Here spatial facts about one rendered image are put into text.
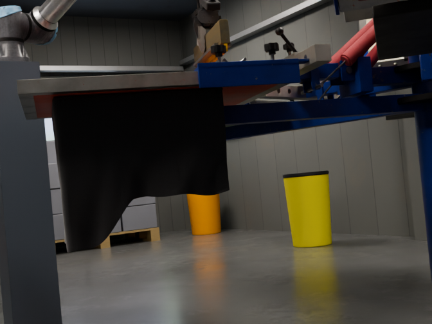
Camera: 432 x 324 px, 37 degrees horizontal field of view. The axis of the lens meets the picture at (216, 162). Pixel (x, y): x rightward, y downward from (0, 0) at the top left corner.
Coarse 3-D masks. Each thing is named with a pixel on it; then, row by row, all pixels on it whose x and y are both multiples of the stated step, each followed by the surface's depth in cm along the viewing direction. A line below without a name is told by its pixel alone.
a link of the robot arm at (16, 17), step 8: (0, 8) 244; (8, 8) 244; (16, 8) 247; (0, 16) 243; (8, 16) 244; (16, 16) 246; (24, 16) 250; (0, 24) 243; (8, 24) 244; (16, 24) 246; (24, 24) 249; (0, 32) 243; (8, 32) 244; (16, 32) 245; (24, 32) 250; (24, 40) 254
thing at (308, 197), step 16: (288, 176) 578; (304, 176) 570; (320, 176) 571; (288, 192) 582; (304, 192) 570; (320, 192) 571; (288, 208) 587; (304, 208) 571; (320, 208) 571; (304, 224) 572; (320, 224) 571; (304, 240) 573; (320, 240) 571
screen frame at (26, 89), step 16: (32, 80) 166; (48, 80) 168; (64, 80) 169; (80, 80) 170; (96, 80) 171; (112, 80) 172; (128, 80) 173; (144, 80) 174; (160, 80) 175; (176, 80) 176; (192, 80) 177; (32, 96) 172; (256, 96) 218; (32, 112) 205
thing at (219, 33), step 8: (216, 24) 195; (224, 24) 193; (208, 32) 204; (216, 32) 196; (224, 32) 192; (208, 40) 205; (216, 40) 197; (224, 40) 192; (208, 48) 206; (200, 56) 218
